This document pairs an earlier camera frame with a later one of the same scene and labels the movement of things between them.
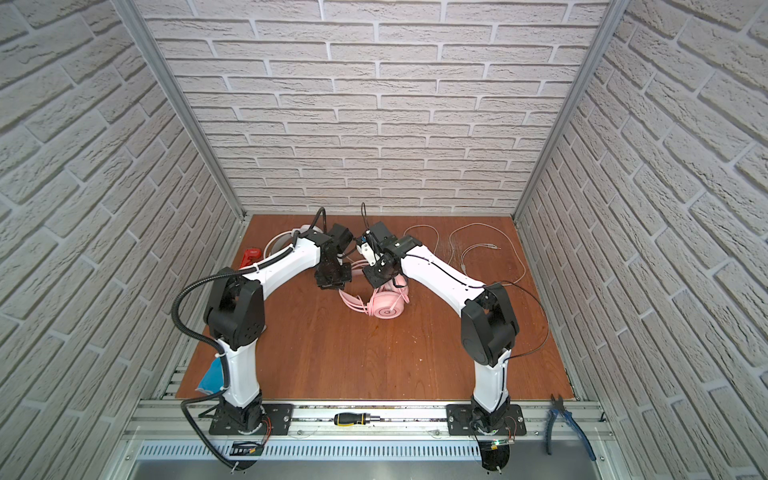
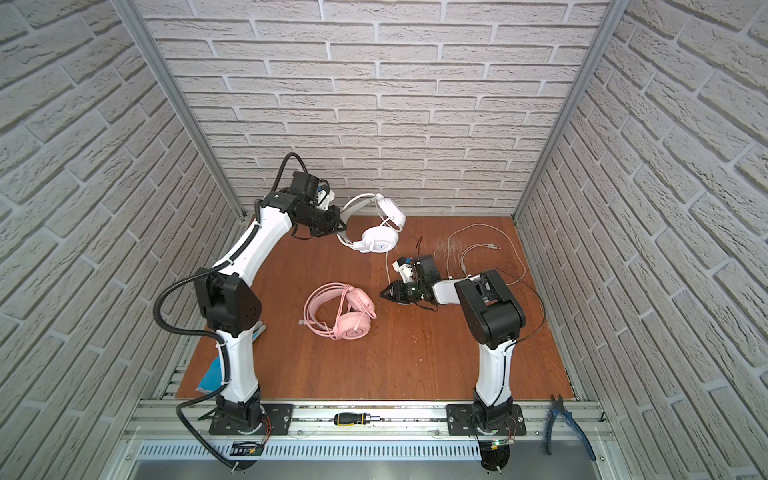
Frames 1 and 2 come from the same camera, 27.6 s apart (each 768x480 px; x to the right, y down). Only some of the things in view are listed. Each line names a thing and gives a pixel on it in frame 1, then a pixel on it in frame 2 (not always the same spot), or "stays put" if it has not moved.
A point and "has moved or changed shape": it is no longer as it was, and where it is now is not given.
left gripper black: (330, 283) to (338, 224)
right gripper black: (374, 276) to (399, 292)
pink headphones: (386, 302) has moved or changed shape
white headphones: (287, 239) has moved or changed shape
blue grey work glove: (213, 378) stays put
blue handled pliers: (558, 406) stays put
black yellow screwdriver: (349, 419) stays put
